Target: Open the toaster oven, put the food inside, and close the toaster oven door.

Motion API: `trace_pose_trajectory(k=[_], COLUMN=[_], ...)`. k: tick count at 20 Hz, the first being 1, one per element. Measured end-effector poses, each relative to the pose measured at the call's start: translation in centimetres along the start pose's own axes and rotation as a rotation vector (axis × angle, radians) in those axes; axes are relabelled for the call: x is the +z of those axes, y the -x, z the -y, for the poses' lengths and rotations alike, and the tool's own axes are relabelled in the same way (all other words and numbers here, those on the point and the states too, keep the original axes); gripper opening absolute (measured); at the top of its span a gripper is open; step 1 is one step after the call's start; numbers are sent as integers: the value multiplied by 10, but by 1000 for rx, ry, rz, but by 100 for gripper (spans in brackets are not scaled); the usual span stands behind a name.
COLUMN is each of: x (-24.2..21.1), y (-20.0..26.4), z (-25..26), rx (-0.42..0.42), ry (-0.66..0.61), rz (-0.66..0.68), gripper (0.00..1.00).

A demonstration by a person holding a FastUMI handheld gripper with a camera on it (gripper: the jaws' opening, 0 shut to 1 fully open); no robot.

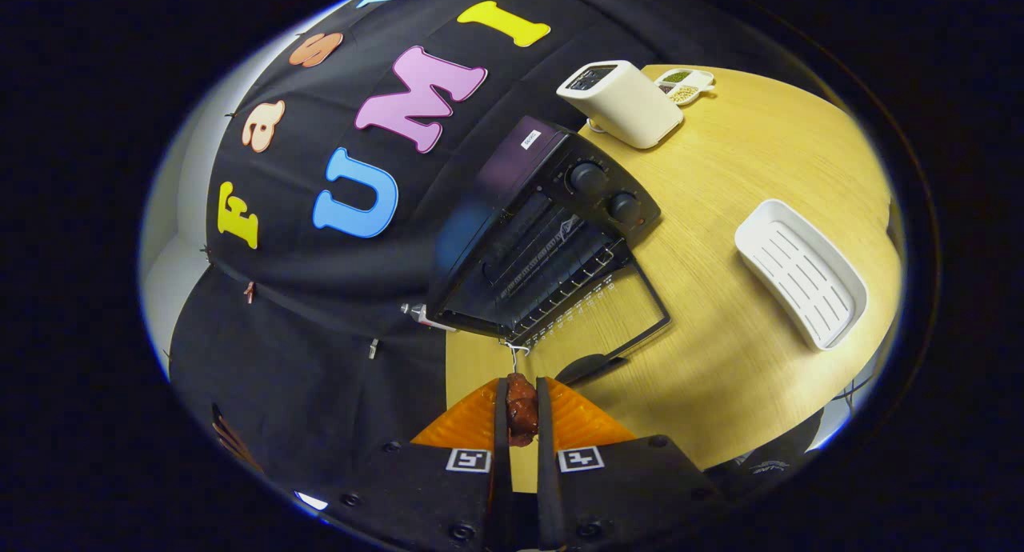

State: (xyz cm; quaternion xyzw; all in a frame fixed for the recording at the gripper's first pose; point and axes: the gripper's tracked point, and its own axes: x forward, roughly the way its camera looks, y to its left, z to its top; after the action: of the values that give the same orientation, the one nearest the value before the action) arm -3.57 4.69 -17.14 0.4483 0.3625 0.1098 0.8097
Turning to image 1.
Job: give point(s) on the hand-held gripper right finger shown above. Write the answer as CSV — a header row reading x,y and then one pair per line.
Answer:
x,y
546,472

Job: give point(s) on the red cloth clip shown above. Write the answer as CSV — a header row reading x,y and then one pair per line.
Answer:
x,y
250,293

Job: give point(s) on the person's dark clothing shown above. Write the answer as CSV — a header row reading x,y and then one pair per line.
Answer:
x,y
768,468

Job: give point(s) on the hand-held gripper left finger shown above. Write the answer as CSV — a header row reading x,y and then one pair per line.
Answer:
x,y
502,472

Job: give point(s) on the black toaster oven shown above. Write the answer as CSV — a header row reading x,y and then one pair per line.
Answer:
x,y
520,168

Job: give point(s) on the white plastic tray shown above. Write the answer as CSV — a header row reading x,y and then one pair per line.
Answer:
x,y
800,272

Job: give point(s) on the small clear bottle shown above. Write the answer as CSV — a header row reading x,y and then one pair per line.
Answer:
x,y
424,316

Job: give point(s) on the white divided bean dish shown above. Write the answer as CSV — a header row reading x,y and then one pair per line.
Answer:
x,y
684,84

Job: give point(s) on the brown steak piece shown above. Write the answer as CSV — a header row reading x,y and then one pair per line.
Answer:
x,y
522,412

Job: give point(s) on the white pop-up toaster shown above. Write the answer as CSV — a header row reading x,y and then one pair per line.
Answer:
x,y
632,104

